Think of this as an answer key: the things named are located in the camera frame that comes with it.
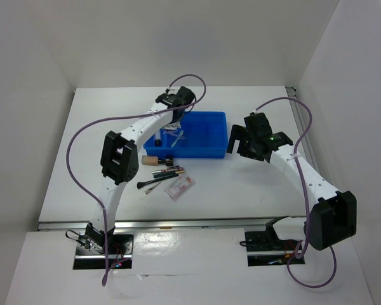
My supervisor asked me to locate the purple eyelash curler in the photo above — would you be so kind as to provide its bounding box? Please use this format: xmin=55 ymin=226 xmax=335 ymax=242
xmin=173 ymin=130 xmax=185 ymax=142

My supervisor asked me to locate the green spatula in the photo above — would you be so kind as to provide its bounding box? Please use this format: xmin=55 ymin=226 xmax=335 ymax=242
xmin=171 ymin=138 xmax=180 ymax=148

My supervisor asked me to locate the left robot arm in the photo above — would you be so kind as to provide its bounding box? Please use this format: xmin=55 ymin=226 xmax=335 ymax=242
xmin=85 ymin=86 xmax=196 ymax=254

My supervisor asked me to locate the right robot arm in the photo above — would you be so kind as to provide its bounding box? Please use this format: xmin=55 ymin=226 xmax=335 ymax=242
xmin=227 ymin=113 xmax=357 ymax=251

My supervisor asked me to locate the black makeup brush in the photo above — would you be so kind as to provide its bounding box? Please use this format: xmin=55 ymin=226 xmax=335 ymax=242
xmin=137 ymin=177 xmax=168 ymax=189

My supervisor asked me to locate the blue compartment tray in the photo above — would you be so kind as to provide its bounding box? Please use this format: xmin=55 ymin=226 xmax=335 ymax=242
xmin=144 ymin=111 xmax=228 ymax=159

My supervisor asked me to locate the clear tube black cap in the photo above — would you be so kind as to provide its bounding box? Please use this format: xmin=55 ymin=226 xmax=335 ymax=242
xmin=154 ymin=130 xmax=163 ymax=147

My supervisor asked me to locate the clear packet with print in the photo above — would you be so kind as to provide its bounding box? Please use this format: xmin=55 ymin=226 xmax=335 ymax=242
xmin=164 ymin=175 xmax=195 ymax=201

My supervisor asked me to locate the silver hair clip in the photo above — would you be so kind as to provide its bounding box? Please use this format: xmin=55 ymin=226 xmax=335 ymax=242
xmin=145 ymin=182 xmax=161 ymax=195

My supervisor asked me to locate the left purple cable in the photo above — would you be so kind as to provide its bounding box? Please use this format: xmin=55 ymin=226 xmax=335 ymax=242
xmin=66 ymin=74 xmax=208 ymax=287

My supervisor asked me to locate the aluminium rail right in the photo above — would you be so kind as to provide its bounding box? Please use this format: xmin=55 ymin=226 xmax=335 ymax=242
xmin=285 ymin=86 xmax=319 ymax=171

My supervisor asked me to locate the aluminium rail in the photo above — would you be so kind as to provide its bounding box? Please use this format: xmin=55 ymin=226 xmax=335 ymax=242
xmin=37 ymin=217 xmax=277 ymax=231
xmin=285 ymin=86 xmax=319 ymax=171

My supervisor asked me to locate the aluminium rail front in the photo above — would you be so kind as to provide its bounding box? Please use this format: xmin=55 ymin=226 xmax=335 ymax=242
xmin=37 ymin=217 xmax=277 ymax=231

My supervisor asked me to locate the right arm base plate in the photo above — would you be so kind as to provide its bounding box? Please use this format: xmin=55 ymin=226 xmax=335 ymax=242
xmin=239 ymin=231 xmax=305 ymax=267

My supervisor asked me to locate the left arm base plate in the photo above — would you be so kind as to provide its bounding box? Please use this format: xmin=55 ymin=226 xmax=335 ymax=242
xmin=73 ymin=234 xmax=134 ymax=270

